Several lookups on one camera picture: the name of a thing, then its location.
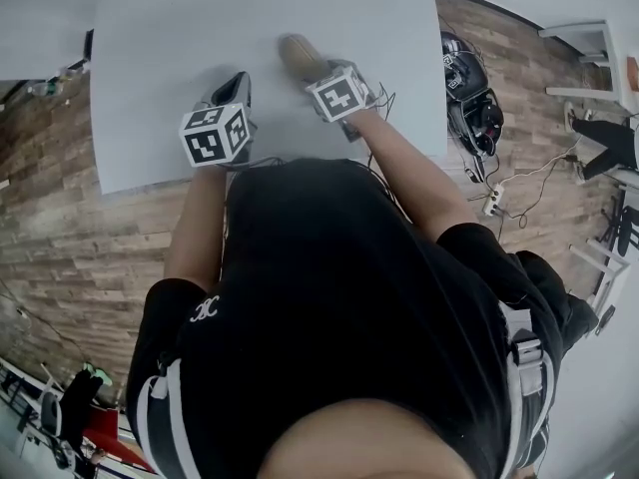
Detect thin dark floor cable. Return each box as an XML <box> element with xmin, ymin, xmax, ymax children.
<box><xmin>0</xmin><ymin>276</ymin><xmax>86</xmax><ymax>363</ymax></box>

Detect person's right forearm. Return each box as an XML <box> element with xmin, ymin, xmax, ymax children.
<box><xmin>356</xmin><ymin>110</ymin><xmax>480</xmax><ymax>243</ymax></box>

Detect white power cable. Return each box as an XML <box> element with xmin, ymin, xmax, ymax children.
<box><xmin>496</xmin><ymin>140</ymin><xmax>580</xmax><ymax>189</ymax></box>

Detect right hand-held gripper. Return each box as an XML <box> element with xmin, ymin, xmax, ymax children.
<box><xmin>305</xmin><ymin>59</ymin><xmax>381</xmax><ymax>144</ymax></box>

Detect person's black t-shirt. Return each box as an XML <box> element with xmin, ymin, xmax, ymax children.
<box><xmin>124</xmin><ymin>157</ymin><xmax>600</xmax><ymax>479</ymax></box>

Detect red floor panel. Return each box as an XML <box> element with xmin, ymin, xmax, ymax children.
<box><xmin>82</xmin><ymin>411</ymin><xmax>151</xmax><ymax>473</ymax></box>

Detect white desk frame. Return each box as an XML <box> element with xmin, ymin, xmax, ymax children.
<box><xmin>568</xmin><ymin>165</ymin><xmax>639</xmax><ymax>308</ymax></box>

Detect black equipment pile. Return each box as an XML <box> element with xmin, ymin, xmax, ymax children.
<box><xmin>439</xmin><ymin>31</ymin><xmax>505</xmax><ymax>159</ymax></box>

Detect person's chin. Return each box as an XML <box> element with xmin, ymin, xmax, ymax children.
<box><xmin>262</xmin><ymin>399</ymin><xmax>470</xmax><ymax>479</ymax></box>

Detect black metal railing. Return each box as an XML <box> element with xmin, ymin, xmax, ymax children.
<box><xmin>0</xmin><ymin>361</ymin><xmax>31</xmax><ymax>418</ymax></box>

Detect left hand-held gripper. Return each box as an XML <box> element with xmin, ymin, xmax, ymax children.
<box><xmin>178</xmin><ymin>70</ymin><xmax>259</xmax><ymax>169</ymax></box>

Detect grey handheld device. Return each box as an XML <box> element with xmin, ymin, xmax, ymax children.
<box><xmin>39</xmin><ymin>391</ymin><xmax>64</xmax><ymax>438</ymax></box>

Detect small white side table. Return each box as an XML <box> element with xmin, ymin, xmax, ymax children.
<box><xmin>537</xmin><ymin>18</ymin><xmax>639</xmax><ymax>104</ymax></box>

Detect person's left forearm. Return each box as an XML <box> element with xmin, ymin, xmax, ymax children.
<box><xmin>163</xmin><ymin>167</ymin><xmax>226</xmax><ymax>293</ymax></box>

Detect white power strip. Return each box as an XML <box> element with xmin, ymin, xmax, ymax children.
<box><xmin>480</xmin><ymin>185</ymin><xmax>504</xmax><ymax>218</ymax></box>

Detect black jacket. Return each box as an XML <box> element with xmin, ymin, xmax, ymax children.
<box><xmin>561</xmin><ymin>291</ymin><xmax>600</xmax><ymax>341</ymax></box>

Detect grey backpack strap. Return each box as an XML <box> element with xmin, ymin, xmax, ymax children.
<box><xmin>498</xmin><ymin>301</ymin><xmax>558</xmax><ymax>473</ymax></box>
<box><xmin>134</xmin><ymin>359</ymin><xmax>201</xmax><ymax>479</ymax></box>

